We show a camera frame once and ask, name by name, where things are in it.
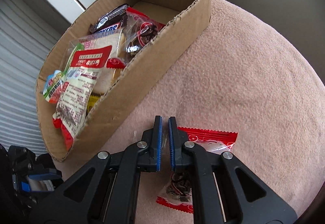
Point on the white slatted shutter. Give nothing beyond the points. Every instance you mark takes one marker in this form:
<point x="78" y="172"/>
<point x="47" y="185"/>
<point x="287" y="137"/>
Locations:
<point x="17" y="74"/>

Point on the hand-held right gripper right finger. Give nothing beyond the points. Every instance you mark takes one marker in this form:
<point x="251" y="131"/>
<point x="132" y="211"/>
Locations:
<point x="172" y="142"/>

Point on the yellow snack packet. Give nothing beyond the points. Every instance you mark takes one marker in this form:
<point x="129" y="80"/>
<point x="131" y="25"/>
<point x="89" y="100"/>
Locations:
<point x="92" y="103"/>

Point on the packaged bread slice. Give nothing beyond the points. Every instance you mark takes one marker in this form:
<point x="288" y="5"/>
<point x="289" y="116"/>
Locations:
<point x="105" y="79"/>

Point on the dark snack packet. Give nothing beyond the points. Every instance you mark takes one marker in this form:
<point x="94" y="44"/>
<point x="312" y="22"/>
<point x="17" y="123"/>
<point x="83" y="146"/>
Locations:
<point x="111" y="16"/>

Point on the blue green snack packet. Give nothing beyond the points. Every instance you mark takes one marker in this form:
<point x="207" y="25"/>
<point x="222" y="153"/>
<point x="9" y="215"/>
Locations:
<point x="54" y="84"/>

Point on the brown cardboard box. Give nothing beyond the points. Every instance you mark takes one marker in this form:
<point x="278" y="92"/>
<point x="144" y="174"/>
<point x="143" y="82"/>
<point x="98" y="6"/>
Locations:
<point x="152" y="74"/>

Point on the brown chocolate bar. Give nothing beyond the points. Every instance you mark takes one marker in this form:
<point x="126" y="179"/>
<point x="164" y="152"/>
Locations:
<point x="108" y="30"/>

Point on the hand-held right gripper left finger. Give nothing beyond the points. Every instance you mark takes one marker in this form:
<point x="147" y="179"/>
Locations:
<point x="159" y="142"/>

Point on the red clear snack packet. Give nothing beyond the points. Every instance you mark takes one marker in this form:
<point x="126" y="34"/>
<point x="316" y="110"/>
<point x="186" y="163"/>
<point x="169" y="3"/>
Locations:
<point x="115" y="63"/>
<point x="142" y="33"/>
<point x="215" y="137"/>

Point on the red white snack packet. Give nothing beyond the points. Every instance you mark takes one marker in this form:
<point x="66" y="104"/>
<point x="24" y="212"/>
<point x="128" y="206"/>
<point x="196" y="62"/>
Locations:
<point x="78" y="86"/>

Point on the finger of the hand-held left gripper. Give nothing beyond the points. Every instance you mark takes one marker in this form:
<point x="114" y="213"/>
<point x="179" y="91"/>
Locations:
<point x="43" y="175"/>

